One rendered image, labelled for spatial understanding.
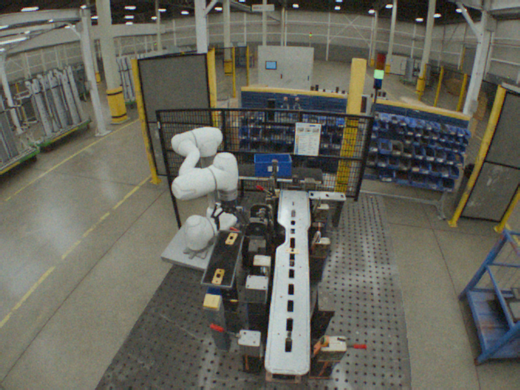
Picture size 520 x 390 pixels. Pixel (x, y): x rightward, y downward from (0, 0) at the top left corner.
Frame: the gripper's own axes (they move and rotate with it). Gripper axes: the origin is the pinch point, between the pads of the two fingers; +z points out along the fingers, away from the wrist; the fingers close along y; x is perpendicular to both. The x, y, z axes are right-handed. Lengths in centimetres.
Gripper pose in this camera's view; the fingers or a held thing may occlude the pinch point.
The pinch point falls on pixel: (230, 230)
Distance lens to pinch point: 131.1
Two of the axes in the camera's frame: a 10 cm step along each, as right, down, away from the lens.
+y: 9.6, 1.5, -2.3
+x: 2.7, -5.2, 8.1
